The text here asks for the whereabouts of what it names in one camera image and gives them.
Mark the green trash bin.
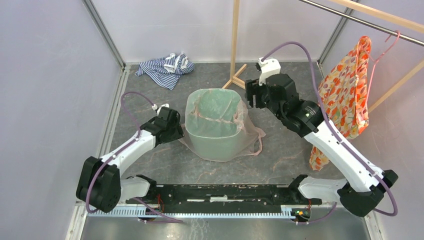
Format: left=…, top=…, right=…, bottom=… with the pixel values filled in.
left=184, top=88, right=244, bottom=163

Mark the pink plastic trash bag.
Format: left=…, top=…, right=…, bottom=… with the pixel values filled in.
left=178, top=88, right=267, bottom=163

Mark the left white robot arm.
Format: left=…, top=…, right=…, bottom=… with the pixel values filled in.
left=75, top=104, right=184, bottom=213

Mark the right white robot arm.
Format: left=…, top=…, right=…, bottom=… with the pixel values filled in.
left=245, top=73, right=399, bottom=217

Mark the blue striped cloth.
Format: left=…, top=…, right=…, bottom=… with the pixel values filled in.
left=135, top=52, right=195, bottom=91

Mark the floral orange garment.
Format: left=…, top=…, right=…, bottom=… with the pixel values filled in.
left=309, top=35, right=372, bottom=172

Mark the pink clothes hanger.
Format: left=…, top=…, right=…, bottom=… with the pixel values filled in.
left=359, top=30, right=401, bottom=103

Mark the metal hanging rod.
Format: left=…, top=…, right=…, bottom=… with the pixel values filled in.
left=300, top=0, right=424, bottom=47

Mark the wooden clothes rack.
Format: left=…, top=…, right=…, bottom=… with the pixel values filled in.
left=221, top=0, right=424, bottom=114

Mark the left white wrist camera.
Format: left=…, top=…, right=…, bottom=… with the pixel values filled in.
left=151, top=103, right=170, bottom=116

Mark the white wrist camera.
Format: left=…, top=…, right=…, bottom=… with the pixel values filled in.
left=256, top=58, right=281, bottom=86
left=151, top=103, right=170, bottom=116

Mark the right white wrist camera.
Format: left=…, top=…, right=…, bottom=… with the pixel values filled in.
left=256, top=58, right=281, bottom=86

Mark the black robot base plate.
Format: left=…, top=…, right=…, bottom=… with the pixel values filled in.
left=140, top=175, right=322, bottom=214

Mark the slotted cable duct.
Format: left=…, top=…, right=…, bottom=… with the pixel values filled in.
left=87, top=205, right=295, bottom=220

